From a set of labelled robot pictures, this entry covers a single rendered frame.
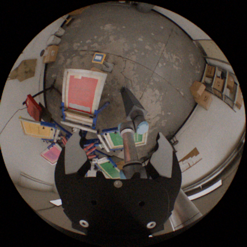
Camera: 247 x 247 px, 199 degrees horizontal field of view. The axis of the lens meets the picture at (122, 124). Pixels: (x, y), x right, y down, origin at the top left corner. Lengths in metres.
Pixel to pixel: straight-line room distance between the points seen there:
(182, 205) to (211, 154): 3.21
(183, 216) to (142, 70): 2.06
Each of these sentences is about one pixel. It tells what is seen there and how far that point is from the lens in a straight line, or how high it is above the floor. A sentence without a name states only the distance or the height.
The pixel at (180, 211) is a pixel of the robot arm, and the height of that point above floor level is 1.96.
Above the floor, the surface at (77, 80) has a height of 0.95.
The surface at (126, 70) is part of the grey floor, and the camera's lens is 1.86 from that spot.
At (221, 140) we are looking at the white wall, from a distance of 3.44.
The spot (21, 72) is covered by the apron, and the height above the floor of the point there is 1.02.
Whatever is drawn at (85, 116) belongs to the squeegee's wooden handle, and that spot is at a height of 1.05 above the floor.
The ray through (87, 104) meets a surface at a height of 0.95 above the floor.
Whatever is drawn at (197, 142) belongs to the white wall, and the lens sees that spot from 3.48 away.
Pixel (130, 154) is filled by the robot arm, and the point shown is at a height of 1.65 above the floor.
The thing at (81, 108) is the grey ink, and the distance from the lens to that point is 1.09.
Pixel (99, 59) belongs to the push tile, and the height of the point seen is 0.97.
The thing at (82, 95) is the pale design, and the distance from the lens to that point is 1.02.
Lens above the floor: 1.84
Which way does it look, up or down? 51 degrees down
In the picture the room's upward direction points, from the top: 174 degrees clockwise
